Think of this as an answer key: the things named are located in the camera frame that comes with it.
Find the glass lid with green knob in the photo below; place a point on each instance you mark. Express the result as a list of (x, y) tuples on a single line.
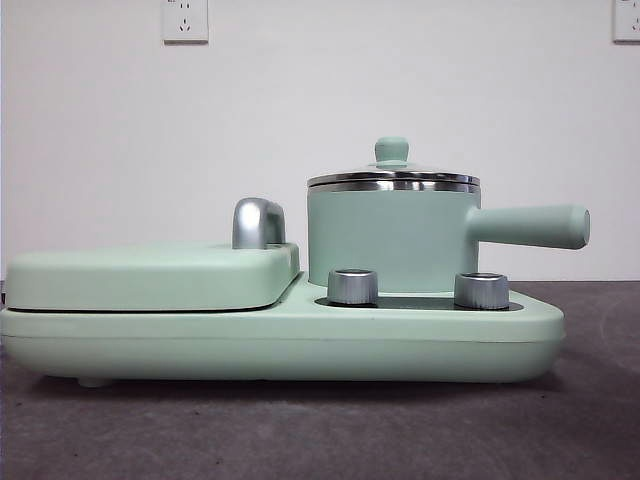
[(391, 147)]

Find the silver control knob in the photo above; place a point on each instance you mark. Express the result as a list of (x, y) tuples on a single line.
[(481, 290), (352, 287)]

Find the mint green saucepan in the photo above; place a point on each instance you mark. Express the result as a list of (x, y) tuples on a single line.
[(380, 235)]

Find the black control panel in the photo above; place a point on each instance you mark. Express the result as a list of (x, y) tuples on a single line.
[(415, 301)]

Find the mint green griddle cover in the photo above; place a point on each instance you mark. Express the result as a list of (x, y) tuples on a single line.
[(125, 280)]

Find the mint green breakfast machine base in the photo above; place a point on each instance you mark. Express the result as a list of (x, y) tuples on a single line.
[(150, 345)]

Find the white wall socket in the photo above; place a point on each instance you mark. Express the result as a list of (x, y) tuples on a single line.
[(627, 20), (185, 22)]

